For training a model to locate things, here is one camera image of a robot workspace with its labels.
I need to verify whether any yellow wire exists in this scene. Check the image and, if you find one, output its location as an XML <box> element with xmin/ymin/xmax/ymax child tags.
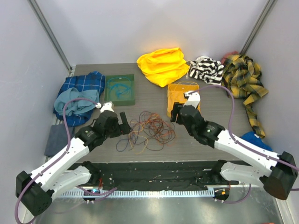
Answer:
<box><xmin>167</xmin><ymin>81</ymin><xmax>201</xmax><ymax>112</ymax></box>

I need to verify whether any light blue wire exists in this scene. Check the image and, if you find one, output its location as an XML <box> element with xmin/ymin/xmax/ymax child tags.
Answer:
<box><xmin>107</xmin><ymin>75</ymin><xmax>135</xmax><ymax>94</ymax></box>
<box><xmin>106</xmin><ymin>75</ymin><xmax>135</xmax><ymax>98</ymax></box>

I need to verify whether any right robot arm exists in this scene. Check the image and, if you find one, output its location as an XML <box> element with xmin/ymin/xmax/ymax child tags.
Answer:
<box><xmin>171</xmin><ymin>102</ymin><xmax>299</xmax><ymax>200</ymax></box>

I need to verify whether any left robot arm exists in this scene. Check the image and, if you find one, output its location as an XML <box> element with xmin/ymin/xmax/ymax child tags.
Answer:
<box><xmin>15</xmin><ymin>110</ymin><xmax>131</xmax><ymax>217</ymax></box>

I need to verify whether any yellow plastic bin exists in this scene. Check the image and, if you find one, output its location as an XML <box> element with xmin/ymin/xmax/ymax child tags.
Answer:
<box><xmin>167</xmin><ymin>81</ymin><xmax>199</xmax><ymax>118</ymax></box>

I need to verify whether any green plastic bin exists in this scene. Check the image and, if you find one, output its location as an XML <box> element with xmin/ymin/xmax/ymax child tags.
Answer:
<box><xmin>104</xmin><ymin>74</ymin><xmax>135</xmax><ymax>106</ymax></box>

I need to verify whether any light blue cloth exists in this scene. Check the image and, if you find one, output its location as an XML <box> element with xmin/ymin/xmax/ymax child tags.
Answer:
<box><xmin>54</xmin><ymin>87</ymin><xmax>100</xmax><ymax>116</ymax></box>

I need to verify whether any yellow cloth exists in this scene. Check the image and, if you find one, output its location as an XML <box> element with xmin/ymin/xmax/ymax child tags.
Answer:
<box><xmin>136</xmin><ymin>47</ymin><xmax>189</xmax><ymax>87</ymax></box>

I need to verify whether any blue plaid cloth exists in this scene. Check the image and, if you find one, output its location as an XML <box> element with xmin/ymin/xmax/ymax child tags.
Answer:
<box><xmin>53</xmin><ymin>71</ymin><xmax>106</xmax><ymax>127</ymax></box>

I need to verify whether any black white striped cloth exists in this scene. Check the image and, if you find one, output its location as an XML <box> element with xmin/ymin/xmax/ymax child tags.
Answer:
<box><xmin>187</xmin><ymin>56</ymin><xmax>224</xmax><ymax>85</ymax></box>

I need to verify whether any grey folded cloth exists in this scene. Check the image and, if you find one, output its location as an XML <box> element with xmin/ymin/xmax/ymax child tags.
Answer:
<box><xmin>44</xmin><ymin>124</ymin><xmax>68</xmax><ymax>157</ymax></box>

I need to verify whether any bright blue cloth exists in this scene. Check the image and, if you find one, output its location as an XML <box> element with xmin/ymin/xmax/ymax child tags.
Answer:
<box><xmin>241</xmin><ymin>131</ymin><xmax>272</xmax><ymax>151</ymax></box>

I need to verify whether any yellow black plaid shirt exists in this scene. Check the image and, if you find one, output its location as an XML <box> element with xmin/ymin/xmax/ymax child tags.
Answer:
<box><xmin>222</xmin><ymin>54</ymin><xmax>269</xmax><ymax>139</ymax></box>

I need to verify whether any pink cloth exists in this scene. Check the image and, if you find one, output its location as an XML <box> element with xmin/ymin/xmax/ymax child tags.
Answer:
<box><xmin>221</xmin><ymin>51</ymin><xmax>239</xmax><ymax>63</ymax></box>

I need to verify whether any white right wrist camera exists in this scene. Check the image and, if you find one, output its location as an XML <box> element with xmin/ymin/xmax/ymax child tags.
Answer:
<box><xmin>183</xmin><ymin>91</ymin><xmax>200</xmax><ymax>109</ymax></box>

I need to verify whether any tangled coloured wire pile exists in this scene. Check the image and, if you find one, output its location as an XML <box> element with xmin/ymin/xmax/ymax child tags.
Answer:
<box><xmin>116</xmin><ymin>111</ymin><xmax>176</xmax><ymax>155</ymax></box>

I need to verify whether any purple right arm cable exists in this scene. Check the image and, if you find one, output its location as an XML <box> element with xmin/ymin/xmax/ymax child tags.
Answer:
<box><xmin>185</xmin><ymin>85</ymin><xmax>299</xmax><ymax>203</ymax></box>

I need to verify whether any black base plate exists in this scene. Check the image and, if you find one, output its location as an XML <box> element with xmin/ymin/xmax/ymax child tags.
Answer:
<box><xmin>87</xmin><ymin>161</ymin><xmax>239</xmax><ymax>191</ymax></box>

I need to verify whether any aluminium frame rail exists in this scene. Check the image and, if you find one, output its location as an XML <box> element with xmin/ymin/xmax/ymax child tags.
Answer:
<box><xmin>29</xmin><ymin>169</ymin><xmax>285</xmax><ymax>199</ymax></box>

